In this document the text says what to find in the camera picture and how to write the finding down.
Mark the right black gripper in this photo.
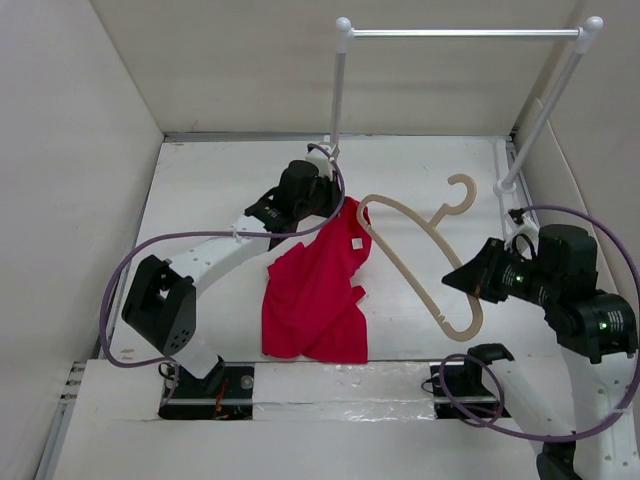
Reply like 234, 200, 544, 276
441, 234, 559, 304

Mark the wooden clothes hanger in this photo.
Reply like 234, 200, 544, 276
356, 174, 484, 343

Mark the red t-shirt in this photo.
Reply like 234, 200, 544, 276
261, 197, 372, 364

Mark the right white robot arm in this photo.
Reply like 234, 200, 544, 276
442, 224, 639, 479

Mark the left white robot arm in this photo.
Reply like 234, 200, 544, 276
121, 160, 345, 397

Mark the white metal clothes rack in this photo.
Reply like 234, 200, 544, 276
322, 15, 605, 236

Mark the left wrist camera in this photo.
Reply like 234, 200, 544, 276
304, 143, 340, 178

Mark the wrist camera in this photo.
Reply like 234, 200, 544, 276
502, 208, 539, 250
304, 143, 340, 178

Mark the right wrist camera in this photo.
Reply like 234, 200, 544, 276
502, 208, 539, 250

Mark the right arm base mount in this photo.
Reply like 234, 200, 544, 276
421, 362, 499, 420

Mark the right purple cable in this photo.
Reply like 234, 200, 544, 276
439, 204, 640, 443

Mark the purple cable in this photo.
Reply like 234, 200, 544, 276
439, 204, 640, 443
98, 143, 347, 370

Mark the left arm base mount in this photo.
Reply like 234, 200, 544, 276
158, 362, 255, 421

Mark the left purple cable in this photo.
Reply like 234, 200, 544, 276
98, 143, 347, 370

